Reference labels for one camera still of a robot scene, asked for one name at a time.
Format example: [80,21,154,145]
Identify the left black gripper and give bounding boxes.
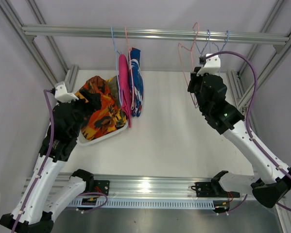
[61,89,102,138]

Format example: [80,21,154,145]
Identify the yellow grey camouflage trousers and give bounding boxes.
[106,76,121,108]

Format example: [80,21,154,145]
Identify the orange camouflage trousers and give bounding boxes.
[75,76,127,141]

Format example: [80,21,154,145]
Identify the blue hanger of camouflage trousers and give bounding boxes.
[195,29,211,56]

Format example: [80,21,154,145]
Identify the blue white patterned trousers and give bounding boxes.
[129,48,144,117]

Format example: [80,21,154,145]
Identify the pink hanger of orange trousers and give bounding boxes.
[178,22,201,106]

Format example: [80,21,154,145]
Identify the light blue wire hanger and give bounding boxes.
[212,30,230,73]

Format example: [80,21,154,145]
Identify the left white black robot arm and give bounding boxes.
[0,90,102,233]

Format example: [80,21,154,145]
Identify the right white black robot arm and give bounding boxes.
[188,67,291,208]

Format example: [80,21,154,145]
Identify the pink trousers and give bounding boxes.
[119,54,132,128]

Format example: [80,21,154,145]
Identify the white plastic basket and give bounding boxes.
[77,120,129,146]

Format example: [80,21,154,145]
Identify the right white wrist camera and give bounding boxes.
[197,54,221,75]

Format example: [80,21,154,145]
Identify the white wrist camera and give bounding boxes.
[197,54,221,75]
[54,82,79,103]

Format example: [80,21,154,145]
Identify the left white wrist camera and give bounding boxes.
[54,82,79,103]

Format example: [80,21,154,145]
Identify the aluminium frame left posts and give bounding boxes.
[0,0,79,90]

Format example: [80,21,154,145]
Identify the aluminium frame posts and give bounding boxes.
[0,0,79,90]
[226,0,291,136]

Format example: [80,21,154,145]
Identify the aluminium frame right posts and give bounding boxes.
[226,0,291,136]

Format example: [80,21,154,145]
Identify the aluminium hanging rail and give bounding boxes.
[22,24,290,46]

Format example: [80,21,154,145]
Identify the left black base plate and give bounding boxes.
[92,180,110,196]

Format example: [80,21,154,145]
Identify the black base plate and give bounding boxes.
[190,182,240,198]
[92,180,110,196]

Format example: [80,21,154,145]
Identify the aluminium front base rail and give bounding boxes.
[20,172,287,201]

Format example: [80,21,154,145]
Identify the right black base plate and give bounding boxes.
[190,182,240,198]

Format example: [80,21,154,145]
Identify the white slotted cable duct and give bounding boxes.
[68,198,215,210]

